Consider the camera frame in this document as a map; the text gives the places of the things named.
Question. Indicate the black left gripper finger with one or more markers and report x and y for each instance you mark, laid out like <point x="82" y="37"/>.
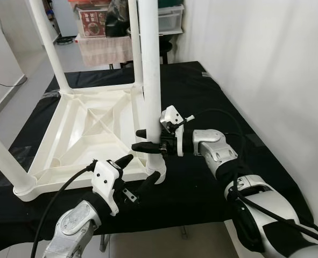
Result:
<point x="150" y="183"/>
<point x="124" y="161"/>

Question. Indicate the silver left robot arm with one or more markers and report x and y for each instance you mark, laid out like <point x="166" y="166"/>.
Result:
<point x="72" y="231"/>

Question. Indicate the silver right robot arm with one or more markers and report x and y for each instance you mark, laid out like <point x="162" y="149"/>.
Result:
<point x="218" y="148"/>

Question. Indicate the clear plastic storage box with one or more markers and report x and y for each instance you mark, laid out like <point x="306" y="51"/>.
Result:
<point x="170" y="16"/>

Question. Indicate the beige cloth-covered table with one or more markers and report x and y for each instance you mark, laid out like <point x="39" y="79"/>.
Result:
<point x="105" y="51"/>

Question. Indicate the black bag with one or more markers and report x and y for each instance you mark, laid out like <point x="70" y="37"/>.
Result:
<point x="117" y="19"/>

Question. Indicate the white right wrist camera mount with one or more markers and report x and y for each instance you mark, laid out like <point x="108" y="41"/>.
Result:
<point x="172" y="115"/>

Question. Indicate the red printed carton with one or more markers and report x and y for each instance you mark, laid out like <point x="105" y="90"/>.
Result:
<point x="92" y="21"/>

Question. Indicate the black tablecloth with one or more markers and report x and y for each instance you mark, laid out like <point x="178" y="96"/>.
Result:
<point x="228" y="204"/>

